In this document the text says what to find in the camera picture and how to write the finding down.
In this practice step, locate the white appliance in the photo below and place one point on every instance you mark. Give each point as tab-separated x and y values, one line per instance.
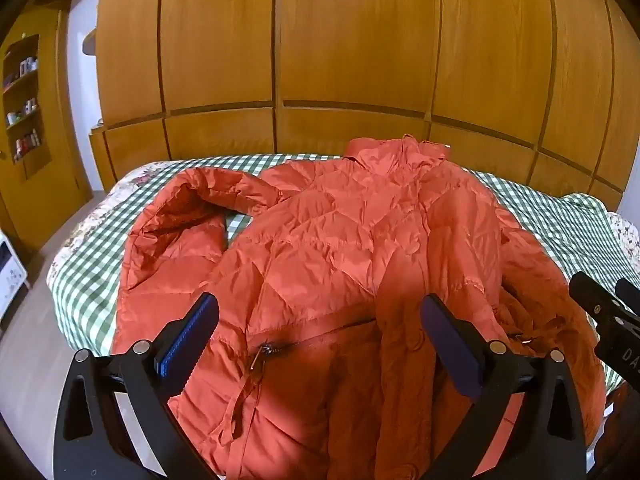
11	275

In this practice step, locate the wooden shelf cabinet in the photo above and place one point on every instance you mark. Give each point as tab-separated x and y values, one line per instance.
30	125

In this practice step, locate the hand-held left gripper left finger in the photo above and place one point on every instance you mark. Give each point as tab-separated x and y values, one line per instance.
192	340

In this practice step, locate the group of small bottles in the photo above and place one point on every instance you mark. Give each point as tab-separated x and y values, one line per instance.
25	110

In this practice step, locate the green checked bed sheet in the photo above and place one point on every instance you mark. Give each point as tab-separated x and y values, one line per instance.
95	260

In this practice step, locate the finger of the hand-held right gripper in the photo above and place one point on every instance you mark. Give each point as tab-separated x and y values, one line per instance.
630	297
592	295

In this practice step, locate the wooden wardrobe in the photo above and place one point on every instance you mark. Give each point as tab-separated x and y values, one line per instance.
350	45

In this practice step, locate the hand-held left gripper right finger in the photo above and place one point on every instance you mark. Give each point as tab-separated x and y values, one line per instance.
450	345

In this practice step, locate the orange puffer jacket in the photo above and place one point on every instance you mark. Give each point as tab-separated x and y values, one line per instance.
340	240

